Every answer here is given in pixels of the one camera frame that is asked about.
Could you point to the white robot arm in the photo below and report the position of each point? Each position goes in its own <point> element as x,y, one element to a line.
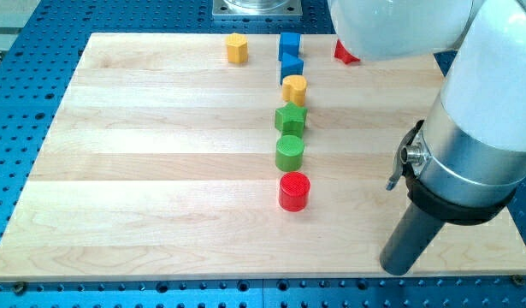
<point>463,163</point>

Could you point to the blue cube block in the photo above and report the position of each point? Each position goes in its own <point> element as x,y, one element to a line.
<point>289,43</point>

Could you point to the green cylinder block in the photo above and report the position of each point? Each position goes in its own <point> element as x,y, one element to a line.
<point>289,153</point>

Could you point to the green star block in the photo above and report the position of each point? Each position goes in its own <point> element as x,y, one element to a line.
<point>290,119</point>

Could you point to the red cylinder block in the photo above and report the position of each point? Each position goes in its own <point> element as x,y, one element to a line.
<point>294,189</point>

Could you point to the yellow heart block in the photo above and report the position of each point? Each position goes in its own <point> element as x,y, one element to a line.
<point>294,89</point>

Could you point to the blue triangle block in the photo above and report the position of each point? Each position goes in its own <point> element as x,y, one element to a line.
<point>291,65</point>

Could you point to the light wooden board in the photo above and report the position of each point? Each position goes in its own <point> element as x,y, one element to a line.
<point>160,164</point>

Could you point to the yellow hexagon block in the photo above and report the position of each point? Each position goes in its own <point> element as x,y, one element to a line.
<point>237,48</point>

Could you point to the red star block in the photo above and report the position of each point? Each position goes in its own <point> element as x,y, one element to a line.
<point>342,54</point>

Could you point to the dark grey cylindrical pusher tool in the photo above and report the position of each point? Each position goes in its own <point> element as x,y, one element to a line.
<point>412,235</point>

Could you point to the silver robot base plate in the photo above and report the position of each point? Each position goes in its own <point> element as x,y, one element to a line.
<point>229,9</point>

